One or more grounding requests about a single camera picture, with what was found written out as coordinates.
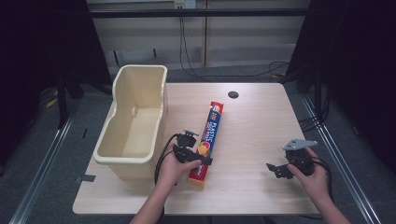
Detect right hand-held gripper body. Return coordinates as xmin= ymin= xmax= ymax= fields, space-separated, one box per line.
xmin=282 ymin=138 xmax=319 ymax=177

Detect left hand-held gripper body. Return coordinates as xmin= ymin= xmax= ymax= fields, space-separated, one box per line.
xmin=172 ymin=129 xmax=204 ymax=164

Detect blue and red plastic wrap box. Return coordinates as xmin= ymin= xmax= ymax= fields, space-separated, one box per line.
xmin=188 ymin=101 xmax=225 ymax=189

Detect person's right hand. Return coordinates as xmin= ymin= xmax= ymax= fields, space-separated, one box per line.
xmin=286 ymin=147 xmax=332 ymax=207

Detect person's left hand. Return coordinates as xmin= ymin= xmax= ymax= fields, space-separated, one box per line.
xmin=157 ymin=151 xmax=203 ymax=188

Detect cream plastic bin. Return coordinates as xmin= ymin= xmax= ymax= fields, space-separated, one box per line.
xmin=92 ymin=63 xmax=169 ymax=180

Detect black tape piece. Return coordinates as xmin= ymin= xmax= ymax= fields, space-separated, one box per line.
xmin=74 ymin=174 xmax=96 ymax=184

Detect black curtain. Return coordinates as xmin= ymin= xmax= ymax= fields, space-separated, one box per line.
xmin=284 ymin=0 xmax=396 ymax=175
xmin=0 ymin=0 xmax=113 ymax=176

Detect black horizontal bar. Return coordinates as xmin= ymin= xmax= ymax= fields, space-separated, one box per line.
xmin=89 ymin=7 xmax=312 ymax=19

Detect black metal stand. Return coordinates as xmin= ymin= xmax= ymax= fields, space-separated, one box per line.
xmin=55 ymin=73 xmax=82 ymax=130

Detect left hand-held gripper cable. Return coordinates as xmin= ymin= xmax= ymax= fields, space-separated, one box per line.
xmin=154 ymin=133 xmax=180 ymax=185

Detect hand-held gripper cable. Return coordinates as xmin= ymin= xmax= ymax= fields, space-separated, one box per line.
xmin=311 ymin=156 xmax=334 ymax=202
xmin=154 ymin=133 xmax=180 ymax=185

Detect right hand-held gripper cable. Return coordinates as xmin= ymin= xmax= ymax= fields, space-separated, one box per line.
xmin=311 ymin=156 xmax=334 ymax=202

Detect black floor cables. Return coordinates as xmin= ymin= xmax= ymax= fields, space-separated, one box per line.
xmin=298 ymin=92 xmax=332 ymax=133

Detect metal floor rail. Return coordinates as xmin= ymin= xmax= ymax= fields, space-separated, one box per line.
xmin=300 ymin=94 xmax=382 ymax=224
xmin=8 ymin=116 xmax=78 ymax=224

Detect black hanging cables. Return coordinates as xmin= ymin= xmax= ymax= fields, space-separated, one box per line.
xmin=178 ymin=16 xmax=291 ymax=82

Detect white wall outlet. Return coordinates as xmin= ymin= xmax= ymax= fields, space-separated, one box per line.
xmin=174 ymin=0 xmax=197 ymax=10

